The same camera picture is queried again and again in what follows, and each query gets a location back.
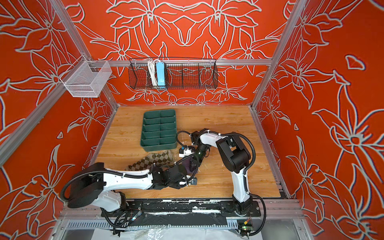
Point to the purple teal yellow sock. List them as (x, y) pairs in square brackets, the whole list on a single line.
[(190, 165)]

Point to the clear plastic wall bin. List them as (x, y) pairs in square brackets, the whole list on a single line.
[(86, 79)]

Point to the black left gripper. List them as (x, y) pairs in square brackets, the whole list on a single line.
[(177, 185)]

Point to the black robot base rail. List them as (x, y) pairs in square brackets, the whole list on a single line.
[(181, 213)]

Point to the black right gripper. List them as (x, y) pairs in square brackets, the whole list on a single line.
[(196, 163)]

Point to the olive argyle patterned sock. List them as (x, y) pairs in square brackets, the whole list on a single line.
[(164, 158)]

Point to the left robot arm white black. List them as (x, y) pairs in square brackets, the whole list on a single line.
[(102, 187)]

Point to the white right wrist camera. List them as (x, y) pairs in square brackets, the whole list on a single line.
[(186, 151)]

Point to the green divided organizer tray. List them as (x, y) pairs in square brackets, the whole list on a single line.
[(159, 130)]

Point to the black wire wall basket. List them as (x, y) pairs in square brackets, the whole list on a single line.
[(181, 74)]

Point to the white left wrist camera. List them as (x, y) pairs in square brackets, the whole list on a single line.
[(193, 181)]

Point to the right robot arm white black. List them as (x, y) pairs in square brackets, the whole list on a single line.
[(238, 155)]

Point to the light blue box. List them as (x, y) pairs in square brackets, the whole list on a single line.
[(160, 67)]

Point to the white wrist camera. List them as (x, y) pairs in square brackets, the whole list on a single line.
[(193, 181), (186, 151)]

